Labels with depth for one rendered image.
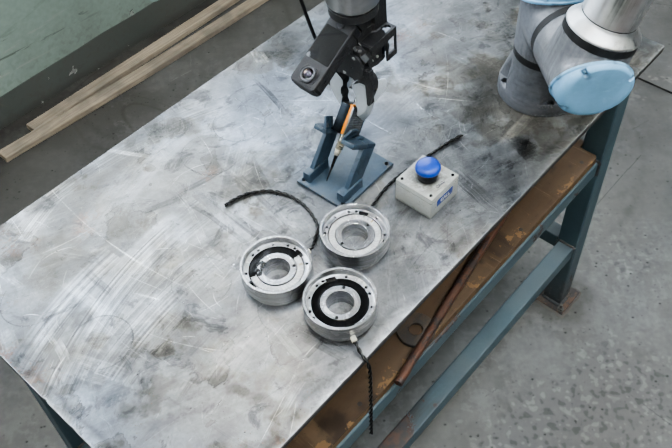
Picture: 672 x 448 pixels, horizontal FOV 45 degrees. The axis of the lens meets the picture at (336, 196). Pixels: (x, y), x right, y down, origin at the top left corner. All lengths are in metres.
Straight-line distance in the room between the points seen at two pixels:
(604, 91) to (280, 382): 0.63
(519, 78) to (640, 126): 1.29
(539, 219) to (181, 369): 0.79
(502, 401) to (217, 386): 1.03
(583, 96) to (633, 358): 1.02
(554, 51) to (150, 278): 0.69
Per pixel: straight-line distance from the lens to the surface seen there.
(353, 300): 1.17
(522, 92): 1.46
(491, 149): 1.40
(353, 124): 1.27
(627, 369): 2.15
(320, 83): 1.14
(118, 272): 1.28
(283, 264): 1.22
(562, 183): 1.72
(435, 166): 1.26
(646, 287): 2.30
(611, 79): 1.27
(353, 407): 1.39
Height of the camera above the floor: 1.79
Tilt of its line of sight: 48 degrees down
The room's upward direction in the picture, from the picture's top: 3 degrees counter-clockwise
